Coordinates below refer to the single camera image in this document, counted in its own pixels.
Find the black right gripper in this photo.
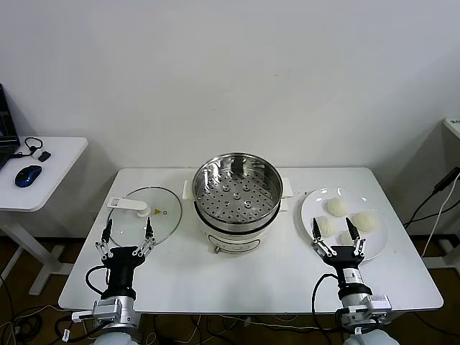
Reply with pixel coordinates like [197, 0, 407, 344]
[310, 216, 372, 298]

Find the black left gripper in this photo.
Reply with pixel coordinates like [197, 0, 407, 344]
[94, 216, 157, 298]

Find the stainless steel steamer basket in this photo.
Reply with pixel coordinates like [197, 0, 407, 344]
[192, 153, 284, 231]

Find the white round plate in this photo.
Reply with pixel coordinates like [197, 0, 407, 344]
[300, 185, 390, 262]

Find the white side table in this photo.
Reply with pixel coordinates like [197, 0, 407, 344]
[0, 135, 89, 296]

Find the white electric cooker pot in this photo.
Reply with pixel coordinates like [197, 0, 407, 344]
[182, 178, 295, 255]

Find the blue black computer mouse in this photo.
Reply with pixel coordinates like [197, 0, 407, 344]
[14, 164, 43, 188]

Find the black laptop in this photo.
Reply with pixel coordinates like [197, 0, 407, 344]
[0, 83, 22, 170]

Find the glass lid white handle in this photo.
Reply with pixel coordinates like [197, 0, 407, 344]
[106, 185, 183, 250]

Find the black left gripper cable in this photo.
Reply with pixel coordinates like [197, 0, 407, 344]
[85, 264, 111, 299]

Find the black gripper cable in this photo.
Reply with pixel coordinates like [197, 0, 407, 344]
[85, 264, 111, 299]
[311, 273, 341, 330]

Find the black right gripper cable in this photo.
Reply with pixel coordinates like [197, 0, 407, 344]
[311, 273, 341, 330]

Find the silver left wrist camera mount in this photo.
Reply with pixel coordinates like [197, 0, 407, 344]
[70, 298, 124, 327]

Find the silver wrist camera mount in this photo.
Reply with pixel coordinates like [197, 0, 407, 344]
[70, 298, 124, 327]
[336, 294, 392, 334]

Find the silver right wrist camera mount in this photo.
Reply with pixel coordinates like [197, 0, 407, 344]
[336, 294, 392, 334]

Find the white hanging cable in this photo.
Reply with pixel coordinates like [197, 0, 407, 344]
[422, 172, 460, 258]

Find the black cable white adapter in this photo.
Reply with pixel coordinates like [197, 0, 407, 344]
[13, 136, 45, 159]

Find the black cable with plug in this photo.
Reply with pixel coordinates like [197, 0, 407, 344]
[402, 169, 460, 231]

